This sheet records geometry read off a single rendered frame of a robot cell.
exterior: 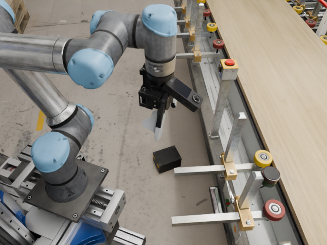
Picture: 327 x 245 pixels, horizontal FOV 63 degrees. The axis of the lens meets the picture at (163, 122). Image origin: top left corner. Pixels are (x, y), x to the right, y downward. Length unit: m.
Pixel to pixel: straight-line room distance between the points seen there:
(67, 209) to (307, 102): 1.34
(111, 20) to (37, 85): 0.37
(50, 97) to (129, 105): 1.94
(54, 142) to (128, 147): 1.58
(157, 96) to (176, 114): 1.99
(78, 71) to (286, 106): 1.28
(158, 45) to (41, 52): 0.24
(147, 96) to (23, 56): 0.30
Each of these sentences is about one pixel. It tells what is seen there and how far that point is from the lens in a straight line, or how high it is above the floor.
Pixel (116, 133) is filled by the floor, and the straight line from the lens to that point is 2.55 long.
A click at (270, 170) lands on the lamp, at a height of 1.11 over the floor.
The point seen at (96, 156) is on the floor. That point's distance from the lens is 2.43.
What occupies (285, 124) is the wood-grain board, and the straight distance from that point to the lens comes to 1.52.
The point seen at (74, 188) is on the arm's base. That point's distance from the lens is 1.00.
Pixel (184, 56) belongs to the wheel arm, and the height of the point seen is 0.81.
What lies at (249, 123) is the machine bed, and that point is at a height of 0.79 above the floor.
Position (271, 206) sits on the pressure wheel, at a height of 0.90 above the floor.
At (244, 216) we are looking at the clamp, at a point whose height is 0.87.
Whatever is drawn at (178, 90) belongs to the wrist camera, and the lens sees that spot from 0.69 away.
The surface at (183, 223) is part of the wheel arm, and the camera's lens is 1.15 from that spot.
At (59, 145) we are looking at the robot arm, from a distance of 0.89.
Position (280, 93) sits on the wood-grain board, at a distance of 1.70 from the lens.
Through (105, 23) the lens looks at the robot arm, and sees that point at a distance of 0.61.
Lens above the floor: 1.92
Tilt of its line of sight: 47 degrees down
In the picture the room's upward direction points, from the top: straight up
